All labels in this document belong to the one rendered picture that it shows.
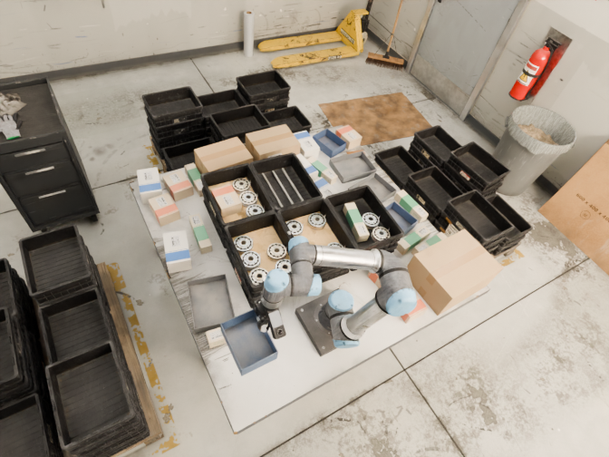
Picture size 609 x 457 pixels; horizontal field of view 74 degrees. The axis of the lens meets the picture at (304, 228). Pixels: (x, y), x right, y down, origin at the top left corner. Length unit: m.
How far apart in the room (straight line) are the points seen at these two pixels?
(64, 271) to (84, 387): 0.70
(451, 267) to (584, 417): 1.57
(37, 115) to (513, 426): 3.58
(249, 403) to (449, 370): 1.57
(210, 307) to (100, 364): 0.61
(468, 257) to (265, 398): 1.30
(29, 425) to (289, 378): 1.33
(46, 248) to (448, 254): 2.31
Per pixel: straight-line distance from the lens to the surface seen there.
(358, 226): 2.27
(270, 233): 2.23
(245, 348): 1.65
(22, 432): 2.62
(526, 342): 3.46
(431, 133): 3.95
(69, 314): 2.66
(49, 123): 3.00
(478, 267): 2.37
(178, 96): 3.68
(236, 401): 1.97
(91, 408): 2.30
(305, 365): 2.04
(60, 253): 2.77
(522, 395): 3.26
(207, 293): 2.18
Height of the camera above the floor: 2.61
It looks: 51 degrees down
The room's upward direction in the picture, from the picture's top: 12 degrees clockwise
